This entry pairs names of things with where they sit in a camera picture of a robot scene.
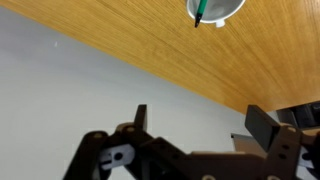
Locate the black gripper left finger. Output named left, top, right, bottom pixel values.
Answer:
left=63, top=104, right=193, bottom=180

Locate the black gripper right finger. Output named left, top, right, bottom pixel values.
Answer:
left=244, top=104, right=320, bottom=180

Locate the green pen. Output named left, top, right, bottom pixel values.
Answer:
left=194, top=0, right=209, bottom=29

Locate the white printed mug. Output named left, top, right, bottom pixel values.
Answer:
left=185, top=0, right=247, bottom=29

